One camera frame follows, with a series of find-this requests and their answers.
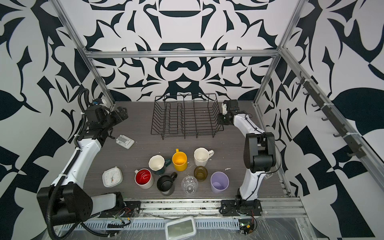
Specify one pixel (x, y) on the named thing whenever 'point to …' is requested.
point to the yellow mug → (179, 159)
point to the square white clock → (112, 177)
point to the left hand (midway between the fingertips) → (118, 108)
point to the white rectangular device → (125, 141)
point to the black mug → (165, 183)
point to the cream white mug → (201, 155)
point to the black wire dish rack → (186, 116)
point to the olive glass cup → (200, 173)
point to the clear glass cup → (189, 185)
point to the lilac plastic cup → (219, 181)
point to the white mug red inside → (144, 178)
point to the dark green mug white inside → (157, 163)
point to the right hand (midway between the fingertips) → (221, 117)
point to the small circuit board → (246, 226)
